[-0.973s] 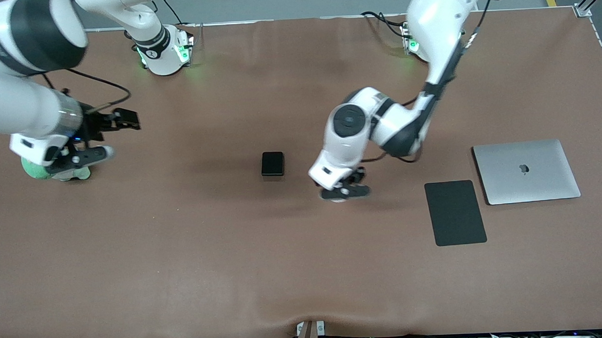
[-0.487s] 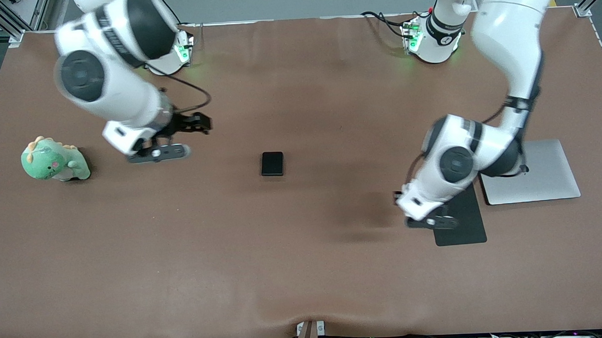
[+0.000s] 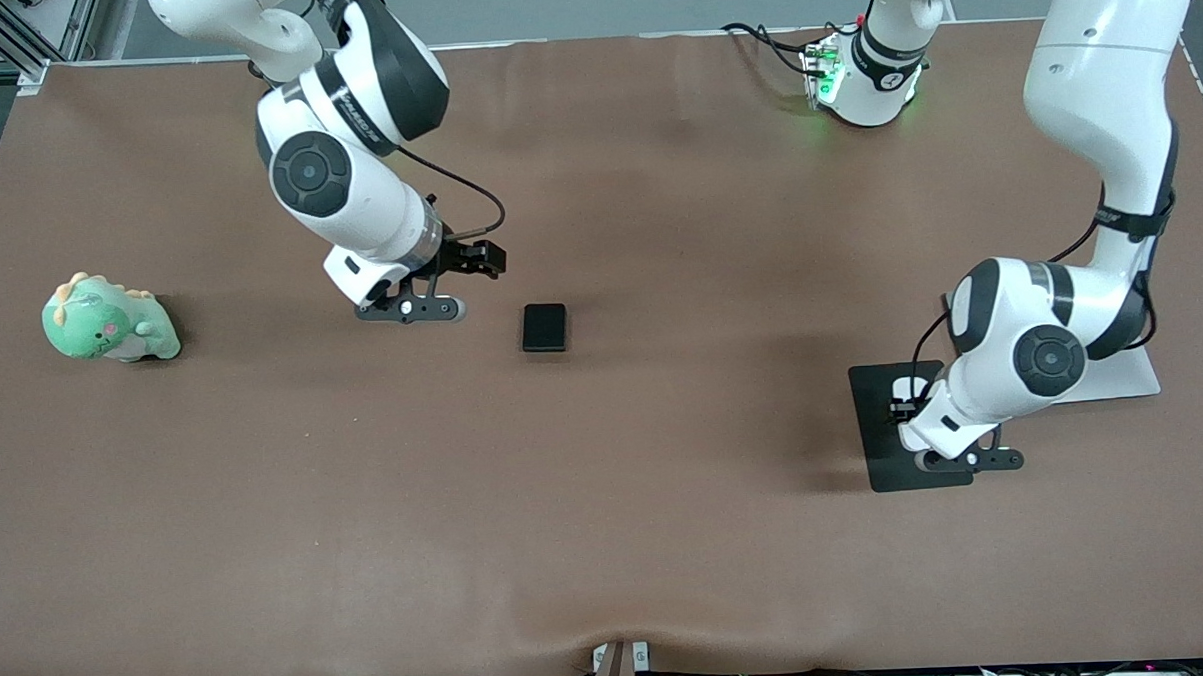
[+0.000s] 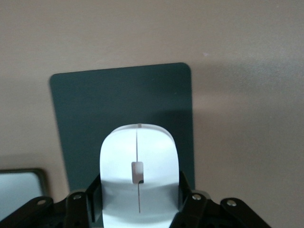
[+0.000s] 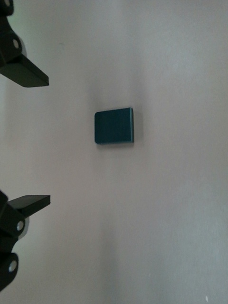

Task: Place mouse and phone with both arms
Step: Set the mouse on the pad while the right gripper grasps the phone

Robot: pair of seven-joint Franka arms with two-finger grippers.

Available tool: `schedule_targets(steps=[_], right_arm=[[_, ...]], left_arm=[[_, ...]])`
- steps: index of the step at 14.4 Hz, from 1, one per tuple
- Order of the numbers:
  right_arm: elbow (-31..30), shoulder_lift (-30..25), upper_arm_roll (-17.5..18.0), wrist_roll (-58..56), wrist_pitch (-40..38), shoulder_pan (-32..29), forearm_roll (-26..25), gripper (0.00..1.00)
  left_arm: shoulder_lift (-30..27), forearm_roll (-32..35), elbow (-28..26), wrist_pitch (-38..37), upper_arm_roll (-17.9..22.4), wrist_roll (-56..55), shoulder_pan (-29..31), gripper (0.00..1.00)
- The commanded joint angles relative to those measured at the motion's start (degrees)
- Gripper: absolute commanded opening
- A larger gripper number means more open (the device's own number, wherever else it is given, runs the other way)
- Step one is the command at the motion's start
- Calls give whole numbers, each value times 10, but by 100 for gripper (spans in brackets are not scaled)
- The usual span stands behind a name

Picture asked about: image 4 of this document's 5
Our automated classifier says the silver laptop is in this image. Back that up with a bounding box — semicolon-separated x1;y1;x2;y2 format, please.
0;168;48;208

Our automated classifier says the black mouse pad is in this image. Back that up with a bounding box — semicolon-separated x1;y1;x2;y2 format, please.
49;62;196;193

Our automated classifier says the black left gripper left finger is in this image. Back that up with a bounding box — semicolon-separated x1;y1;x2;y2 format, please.
0;174;105;228

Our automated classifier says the white computer mouse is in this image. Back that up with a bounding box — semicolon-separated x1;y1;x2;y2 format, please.
99;123;183;228

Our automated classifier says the brown table cover mat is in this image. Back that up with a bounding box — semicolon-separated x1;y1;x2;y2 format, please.
0;0;304;228

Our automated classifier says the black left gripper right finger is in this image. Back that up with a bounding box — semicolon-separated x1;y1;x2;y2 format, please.
174;170;274;228

